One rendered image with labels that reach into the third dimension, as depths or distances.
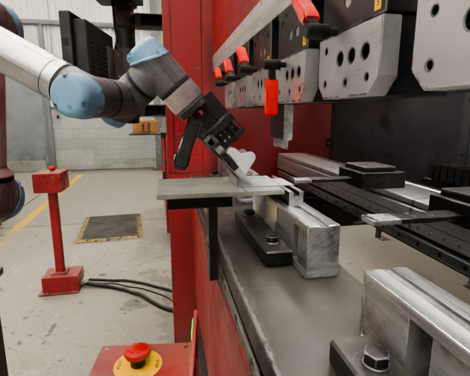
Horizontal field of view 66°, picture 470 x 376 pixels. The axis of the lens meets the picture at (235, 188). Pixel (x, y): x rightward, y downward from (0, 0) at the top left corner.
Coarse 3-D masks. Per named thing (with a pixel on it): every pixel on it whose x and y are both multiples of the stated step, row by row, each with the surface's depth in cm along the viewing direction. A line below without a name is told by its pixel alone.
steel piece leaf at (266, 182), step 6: (234, 180) 80; (240, 180) 86; (252, 180) 86; (258, 180) 86; (264, 180) 86; (270, 180) 86; (240, 186) 79; (246, 186) 79; (252, 186) 79; (258, 186) 79; (264, 186) 79; (270, 186) 79
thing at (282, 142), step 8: (288, 104) 77; (280, 112) 79; (288, 112) 77; (272, 120) 85; (280, 120) 80; (288, 120) 77; (272, 128) 85; (280, 128) 80; (288, 128) 78; (272, 136) 85; (280, 136) 80; (288, 136) 78; (280, 144) 83
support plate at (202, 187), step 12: (168, 180) 87; (180, 180) 87; (192, 180) 87; (204, 180) 87; (216, 180) 87; (228, 180) 87; (168, 192) 73; (180, 192) 73; (192, 192) 73; (204, 192) 73; (216, 192) 73; (228, 192) 74; (240, 192) 74; (252, 192) 75; (264, 192) 75; (276, 192) 76
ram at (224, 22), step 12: (216, 0) 141; (228, 0) 117; (240, 0) 100; (252, 0) 87; (276, 0) 69; (288, 0) 63; (216, 12) 142; (228, 12) 118; (240, 12) 100; (264, 12) 78; (276, 12) 70; (216, 24) 143; (228, 24) 119; (252, 24) 88; (264, 24) 78; (216, 36) 145; (228, 36) 119; (240, 36) 102; (252, 36) 88; (216, 48) 146; (228, 48) 120; (216, 60) 147
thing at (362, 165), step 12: (348, 168) 91; (360, 168) 85; (372, 168) 84; (384, 168) 84; (300, 180) 84; (312, 180) 85; (324, 180) 85; (336, 180) 86; (348, 180) 87; (360, 180) 84; (372, 180) 83; (384, 180) 84; (396, 180) 84
